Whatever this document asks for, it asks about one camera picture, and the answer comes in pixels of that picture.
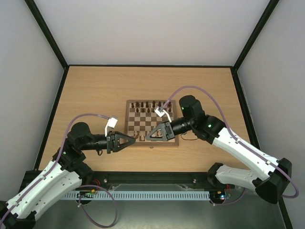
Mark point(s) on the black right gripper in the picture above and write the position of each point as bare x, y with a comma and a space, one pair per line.
169, 130

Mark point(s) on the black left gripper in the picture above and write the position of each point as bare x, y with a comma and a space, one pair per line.
114, 142

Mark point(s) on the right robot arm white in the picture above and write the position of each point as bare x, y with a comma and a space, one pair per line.
266, 175

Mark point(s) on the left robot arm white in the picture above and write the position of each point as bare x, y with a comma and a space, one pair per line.
64, 173

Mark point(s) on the wooden chess board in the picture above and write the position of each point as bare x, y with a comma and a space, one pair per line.
138, 125

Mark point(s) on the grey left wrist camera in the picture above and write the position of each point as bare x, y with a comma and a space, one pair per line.
111, 123

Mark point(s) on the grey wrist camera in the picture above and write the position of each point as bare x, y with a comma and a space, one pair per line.
111, 123
160, 111

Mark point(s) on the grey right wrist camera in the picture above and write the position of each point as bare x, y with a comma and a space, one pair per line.
160, 111

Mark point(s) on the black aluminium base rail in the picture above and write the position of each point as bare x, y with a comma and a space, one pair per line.
197, 180

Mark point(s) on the light blue cable duct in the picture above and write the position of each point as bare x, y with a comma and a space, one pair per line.
140, 195

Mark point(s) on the black frame post left rear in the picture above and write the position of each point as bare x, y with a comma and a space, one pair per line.
46, 32

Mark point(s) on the black frame post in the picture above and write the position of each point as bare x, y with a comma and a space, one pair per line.
272, 4
46, 32

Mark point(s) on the black frame post right rear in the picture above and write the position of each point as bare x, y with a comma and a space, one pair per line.
272, 4

